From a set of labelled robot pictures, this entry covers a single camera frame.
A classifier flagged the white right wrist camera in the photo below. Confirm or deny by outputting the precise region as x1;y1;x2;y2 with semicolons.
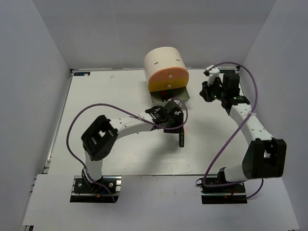
204;65;220;86

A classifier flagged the blue right corner label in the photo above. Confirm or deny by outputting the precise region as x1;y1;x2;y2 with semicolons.
220;69;236;74

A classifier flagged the cream round drawer container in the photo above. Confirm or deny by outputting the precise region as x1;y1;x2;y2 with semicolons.
143;47;190;105

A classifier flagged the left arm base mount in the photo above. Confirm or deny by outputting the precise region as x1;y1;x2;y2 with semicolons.
70;176;122;204

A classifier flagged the orange highlighter marker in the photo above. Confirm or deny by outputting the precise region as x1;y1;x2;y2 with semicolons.
179;129;185;148

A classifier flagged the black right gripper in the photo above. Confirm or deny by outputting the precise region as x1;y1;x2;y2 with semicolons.
200;77;227;103

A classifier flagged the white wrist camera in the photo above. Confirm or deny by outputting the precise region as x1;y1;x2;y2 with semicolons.
204;65;220;86
172;99;182;108

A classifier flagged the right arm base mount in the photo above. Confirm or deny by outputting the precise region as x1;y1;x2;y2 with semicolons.
195;178;247;205

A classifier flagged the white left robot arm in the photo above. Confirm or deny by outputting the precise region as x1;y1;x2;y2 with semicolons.
81;99;187;192

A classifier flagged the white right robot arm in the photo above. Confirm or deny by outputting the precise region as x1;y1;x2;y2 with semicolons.
200;71;287;192

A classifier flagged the blue corner label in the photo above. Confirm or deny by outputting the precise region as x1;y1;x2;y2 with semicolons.
74;72;90;77
220;69;236;74

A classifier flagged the blue left corner label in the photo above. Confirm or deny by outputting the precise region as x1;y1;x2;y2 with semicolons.
74;72;90;77

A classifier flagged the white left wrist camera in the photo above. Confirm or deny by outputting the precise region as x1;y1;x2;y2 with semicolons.
172;99;182;108

